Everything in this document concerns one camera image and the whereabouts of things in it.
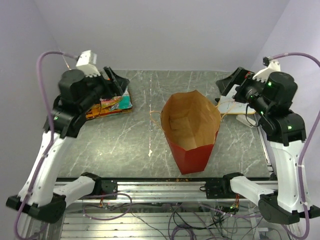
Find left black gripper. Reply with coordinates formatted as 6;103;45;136
79;65;130;113

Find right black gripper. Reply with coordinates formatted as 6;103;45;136
216;66;271;117

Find teal snack packet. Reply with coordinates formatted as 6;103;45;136
109;87;133;111

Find Doritos chip bag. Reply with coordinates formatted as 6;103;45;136
86;86;134;120

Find red brown paper bag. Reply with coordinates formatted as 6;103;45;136
149;90;228;175

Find orange Kettle chip bag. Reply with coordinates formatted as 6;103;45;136
85;105;133;120

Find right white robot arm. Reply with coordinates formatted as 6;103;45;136
216;67;320;225

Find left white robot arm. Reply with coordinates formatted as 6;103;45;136
6;66;130;224

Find white notepad board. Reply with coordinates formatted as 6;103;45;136
218;85;256;115

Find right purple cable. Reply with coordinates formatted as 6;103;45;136
267;51;320;240

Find aluminium rail frame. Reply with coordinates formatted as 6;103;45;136
24;179;290;240

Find loose wires under table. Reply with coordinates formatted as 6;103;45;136
82;194;276;240

